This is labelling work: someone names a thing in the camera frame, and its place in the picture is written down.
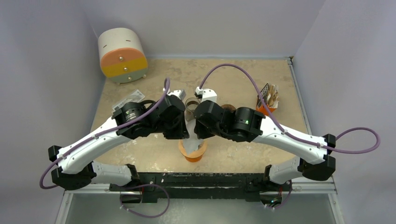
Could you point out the orange glass carafe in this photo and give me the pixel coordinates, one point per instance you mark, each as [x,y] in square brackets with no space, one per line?
[193,159]

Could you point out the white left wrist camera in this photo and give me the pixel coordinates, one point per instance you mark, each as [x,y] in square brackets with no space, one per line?
[181,94]

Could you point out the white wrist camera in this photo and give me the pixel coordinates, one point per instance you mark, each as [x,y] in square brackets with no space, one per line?
[205,94]
[181,94]

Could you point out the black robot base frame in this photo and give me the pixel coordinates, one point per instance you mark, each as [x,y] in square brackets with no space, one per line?
[251,187]

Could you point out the clear plastic filter packet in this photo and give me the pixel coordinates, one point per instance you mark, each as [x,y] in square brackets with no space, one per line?
[136,96]

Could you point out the white round drawer cabinet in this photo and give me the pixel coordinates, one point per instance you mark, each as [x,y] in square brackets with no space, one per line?
[121,56]

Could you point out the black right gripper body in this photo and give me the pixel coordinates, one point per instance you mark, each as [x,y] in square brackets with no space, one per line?
[203,129]

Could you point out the orange coffee filter box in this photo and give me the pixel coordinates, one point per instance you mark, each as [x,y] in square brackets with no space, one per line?
[271,98]

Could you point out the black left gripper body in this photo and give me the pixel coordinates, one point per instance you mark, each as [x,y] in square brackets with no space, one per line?
[174,130]

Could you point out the grey glass carafe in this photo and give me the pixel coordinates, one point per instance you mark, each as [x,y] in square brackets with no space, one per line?
[190,105]

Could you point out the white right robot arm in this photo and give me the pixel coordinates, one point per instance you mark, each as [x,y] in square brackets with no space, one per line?
[311,160]

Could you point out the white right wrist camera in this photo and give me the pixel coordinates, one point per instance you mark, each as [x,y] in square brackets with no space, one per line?
[205,94]

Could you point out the white paper coffee filter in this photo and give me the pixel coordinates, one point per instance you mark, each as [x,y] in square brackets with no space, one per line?
[192,143]

